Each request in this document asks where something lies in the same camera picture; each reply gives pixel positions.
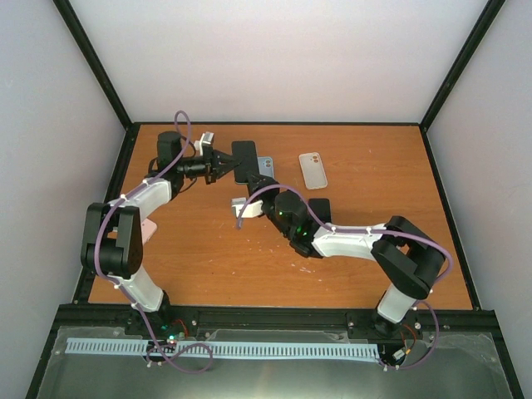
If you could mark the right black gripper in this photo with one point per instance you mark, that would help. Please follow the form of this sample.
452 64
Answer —
253 188

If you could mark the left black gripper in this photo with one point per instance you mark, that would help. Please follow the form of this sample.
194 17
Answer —
214 169

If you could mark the light blue phone case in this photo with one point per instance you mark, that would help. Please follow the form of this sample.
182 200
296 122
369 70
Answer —
265 164

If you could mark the white translucent phone case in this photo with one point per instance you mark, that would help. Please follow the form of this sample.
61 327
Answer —
313 171

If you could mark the blue phone black screen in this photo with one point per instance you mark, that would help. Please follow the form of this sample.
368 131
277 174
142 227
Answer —
322 209

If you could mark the pink phone case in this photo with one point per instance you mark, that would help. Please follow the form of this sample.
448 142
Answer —
148 229

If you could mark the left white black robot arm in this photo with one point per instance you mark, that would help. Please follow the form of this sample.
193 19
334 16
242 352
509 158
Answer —
113 238

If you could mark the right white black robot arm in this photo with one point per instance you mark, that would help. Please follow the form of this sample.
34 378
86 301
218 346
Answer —
411 260

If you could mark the metal front plate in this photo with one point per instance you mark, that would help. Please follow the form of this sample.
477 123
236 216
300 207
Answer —
444 365

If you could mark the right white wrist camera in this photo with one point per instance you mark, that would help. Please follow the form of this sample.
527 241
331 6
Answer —
250 211

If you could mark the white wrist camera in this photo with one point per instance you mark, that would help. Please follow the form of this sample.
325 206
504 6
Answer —
250 211
206 139

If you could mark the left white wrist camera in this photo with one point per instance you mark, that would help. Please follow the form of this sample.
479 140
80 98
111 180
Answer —
206 139

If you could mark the left black frame post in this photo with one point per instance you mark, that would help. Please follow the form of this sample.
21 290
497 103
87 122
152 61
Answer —
78 33

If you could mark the black frame post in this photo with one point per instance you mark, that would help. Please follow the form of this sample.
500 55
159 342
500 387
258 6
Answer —
465 54
78 33

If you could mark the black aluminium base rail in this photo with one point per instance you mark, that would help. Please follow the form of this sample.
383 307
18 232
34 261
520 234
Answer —
198 321

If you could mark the light blue cable duct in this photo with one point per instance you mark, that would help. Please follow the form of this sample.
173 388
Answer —
232 350

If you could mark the right black frame post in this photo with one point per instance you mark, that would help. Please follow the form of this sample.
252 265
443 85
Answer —
465 54

